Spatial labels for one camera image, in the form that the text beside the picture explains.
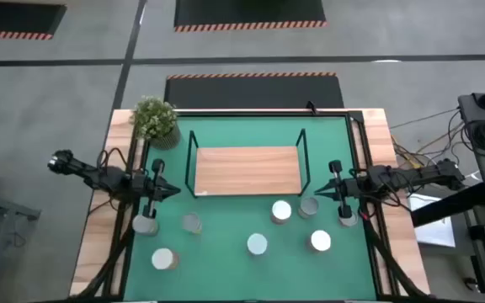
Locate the orange corn can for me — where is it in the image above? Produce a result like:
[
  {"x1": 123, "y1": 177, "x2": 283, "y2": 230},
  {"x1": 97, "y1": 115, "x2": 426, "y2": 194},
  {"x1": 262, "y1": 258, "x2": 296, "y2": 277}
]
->
[
  {"x1": 151, "y1": 247, "x2": 180, "y2": 271},
  {"x1": 270, "y1": 199, "x2": 293, "y2": 226}
]

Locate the tall orange pineapple can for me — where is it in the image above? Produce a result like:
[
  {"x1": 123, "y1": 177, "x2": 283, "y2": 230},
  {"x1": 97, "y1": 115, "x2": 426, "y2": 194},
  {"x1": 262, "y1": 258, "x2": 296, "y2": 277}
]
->
[{"x1": 308, "y1": 229, "x2": 333, "y2": 253}]

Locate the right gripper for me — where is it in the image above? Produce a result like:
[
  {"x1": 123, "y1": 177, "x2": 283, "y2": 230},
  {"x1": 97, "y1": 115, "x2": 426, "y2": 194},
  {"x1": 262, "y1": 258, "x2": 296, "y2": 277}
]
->
[{"x1": 313, "y1": 159, "x2": 370, "y2": 219}]

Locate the peas can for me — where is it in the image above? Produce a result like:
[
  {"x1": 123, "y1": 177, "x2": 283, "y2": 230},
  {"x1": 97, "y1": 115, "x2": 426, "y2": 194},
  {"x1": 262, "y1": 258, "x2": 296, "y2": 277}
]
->
[{"x1": 131, "y1": 213, "x2": 159, "y2": 237}]

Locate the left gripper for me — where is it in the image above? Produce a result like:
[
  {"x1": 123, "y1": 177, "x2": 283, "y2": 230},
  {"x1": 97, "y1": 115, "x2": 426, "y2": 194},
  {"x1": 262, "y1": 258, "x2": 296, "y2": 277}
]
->
[{"x1": 131, "y1": 157, "x2": 182, "y2": 220}]

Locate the wooden shelf black metal frame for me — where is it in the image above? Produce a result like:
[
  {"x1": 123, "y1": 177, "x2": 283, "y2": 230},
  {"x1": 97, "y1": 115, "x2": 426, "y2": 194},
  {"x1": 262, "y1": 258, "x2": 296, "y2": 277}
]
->
[{"x1": 184, "y1": 128, "x2": 312, "y2": 199}]

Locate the spaghetti sauce can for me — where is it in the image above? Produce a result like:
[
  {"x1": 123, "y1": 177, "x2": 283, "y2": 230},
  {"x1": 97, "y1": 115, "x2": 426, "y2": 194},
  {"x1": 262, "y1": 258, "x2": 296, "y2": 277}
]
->
[{"x1": 182, "y1": 212, "x2": 204, "y2": 236}]

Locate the green chicken soup can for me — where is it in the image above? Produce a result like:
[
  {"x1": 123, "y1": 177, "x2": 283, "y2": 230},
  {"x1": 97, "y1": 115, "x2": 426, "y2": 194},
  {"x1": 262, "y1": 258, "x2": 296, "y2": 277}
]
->
[{"x1": 297, "y1": 196, "x2": 320, "y2": 220}]

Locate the black floor mat striped edge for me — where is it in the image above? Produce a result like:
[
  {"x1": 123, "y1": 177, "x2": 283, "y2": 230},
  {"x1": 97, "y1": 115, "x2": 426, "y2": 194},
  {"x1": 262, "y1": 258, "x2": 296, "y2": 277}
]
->
[
  {"x1": 164, "y1": 72, "x2": 345, "y2": 109},
  {"x1": 173, "y1": 0, "x2": 328, "y2": 34},
  {"x1": 0, "y1": 3, "x2": 67, "y2": 41}
]

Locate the green plant in striped pot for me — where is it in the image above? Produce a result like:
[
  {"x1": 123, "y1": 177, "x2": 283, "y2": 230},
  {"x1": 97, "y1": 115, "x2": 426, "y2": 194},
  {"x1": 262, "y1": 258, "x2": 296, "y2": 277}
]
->
[{"x1": 131, "y1": 95, "x2": 183, "y2": 152}]

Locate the floor cable bundle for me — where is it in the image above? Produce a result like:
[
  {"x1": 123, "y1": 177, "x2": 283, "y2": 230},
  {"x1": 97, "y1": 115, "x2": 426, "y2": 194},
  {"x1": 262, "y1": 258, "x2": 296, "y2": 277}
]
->
[{"x1": 389, "y1": 107, "x2": 465, "y2": 169}]

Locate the short pineapple rings can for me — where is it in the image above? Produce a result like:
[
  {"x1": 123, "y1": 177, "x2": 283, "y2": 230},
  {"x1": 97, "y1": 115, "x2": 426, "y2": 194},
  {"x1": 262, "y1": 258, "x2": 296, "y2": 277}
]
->
[{"x1": 338, "y1": 210, "x2": 360, "y2": 228}]

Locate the white paper sheet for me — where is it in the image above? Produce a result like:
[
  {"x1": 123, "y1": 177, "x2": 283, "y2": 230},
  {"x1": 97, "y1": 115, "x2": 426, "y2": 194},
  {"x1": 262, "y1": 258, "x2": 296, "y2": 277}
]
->
[{"x1": 408, "y1": 195, "x2": 457, "y2": 248}]

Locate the black slanted stand bar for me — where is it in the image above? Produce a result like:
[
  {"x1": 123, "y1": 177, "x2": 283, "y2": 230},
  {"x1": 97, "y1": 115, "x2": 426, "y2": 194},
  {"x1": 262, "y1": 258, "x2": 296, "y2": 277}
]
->
[{"x1": 410, "y1": 183, "x2": 485, "y2": 228}]

